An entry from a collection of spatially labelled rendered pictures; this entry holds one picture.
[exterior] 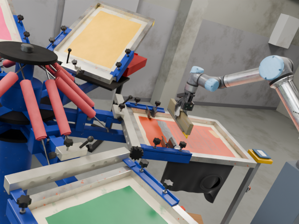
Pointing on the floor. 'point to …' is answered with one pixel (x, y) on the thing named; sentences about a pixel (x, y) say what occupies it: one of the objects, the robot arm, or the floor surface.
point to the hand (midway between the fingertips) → (178, 117)
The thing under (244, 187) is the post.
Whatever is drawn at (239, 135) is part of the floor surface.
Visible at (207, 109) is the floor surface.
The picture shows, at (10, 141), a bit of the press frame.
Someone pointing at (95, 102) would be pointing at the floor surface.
